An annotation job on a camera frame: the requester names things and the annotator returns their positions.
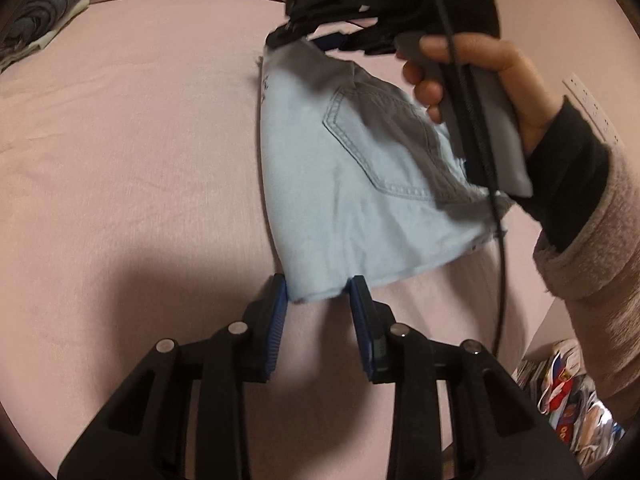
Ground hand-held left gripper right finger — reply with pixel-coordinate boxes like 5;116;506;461
348;275;586;480

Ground grey folded clothes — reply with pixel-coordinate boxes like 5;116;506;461
0;0;94;63

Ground pink bed sheet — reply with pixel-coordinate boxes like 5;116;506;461
0;0;640;480

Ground black cable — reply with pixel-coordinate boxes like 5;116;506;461
419;0;509;358

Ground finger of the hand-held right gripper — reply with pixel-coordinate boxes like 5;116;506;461
266;12;353;53
340;22;403;57

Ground light blue denim pants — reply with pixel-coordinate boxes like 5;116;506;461
257;40;513;305

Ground person's right hand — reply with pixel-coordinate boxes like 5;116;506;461
397;32;567;161

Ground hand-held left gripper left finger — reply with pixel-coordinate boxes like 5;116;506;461
57;274;290;480

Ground white power strip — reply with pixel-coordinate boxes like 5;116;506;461
562;72;622;145

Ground pile of colourful packets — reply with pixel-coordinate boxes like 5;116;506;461
514;339;627;467

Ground person's right forearm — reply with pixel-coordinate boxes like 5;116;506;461
511;96;640;413

